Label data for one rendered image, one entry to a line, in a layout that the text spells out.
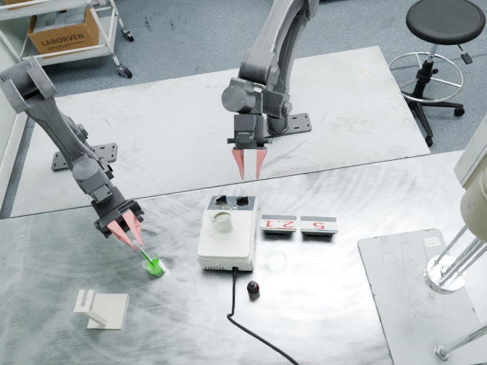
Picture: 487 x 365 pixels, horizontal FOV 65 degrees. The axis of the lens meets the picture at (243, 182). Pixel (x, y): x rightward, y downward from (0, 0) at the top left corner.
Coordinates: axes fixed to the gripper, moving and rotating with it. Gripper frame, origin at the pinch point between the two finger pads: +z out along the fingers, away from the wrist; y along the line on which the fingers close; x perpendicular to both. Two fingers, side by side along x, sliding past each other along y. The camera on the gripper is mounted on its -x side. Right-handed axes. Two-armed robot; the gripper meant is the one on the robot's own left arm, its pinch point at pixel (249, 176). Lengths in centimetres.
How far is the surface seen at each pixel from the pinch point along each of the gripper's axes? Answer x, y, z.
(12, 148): 130, -170, -1
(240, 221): -3.1, -1.9, 10.5
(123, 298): -8.2, -29.2, 28.9
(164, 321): -10.5, -18.2, 32.9
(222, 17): 222, -52, -104
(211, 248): -7.6, -7.7, 15.9
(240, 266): -5.3, -1.3, 20.5
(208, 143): 23.4, -15.8, -7.3
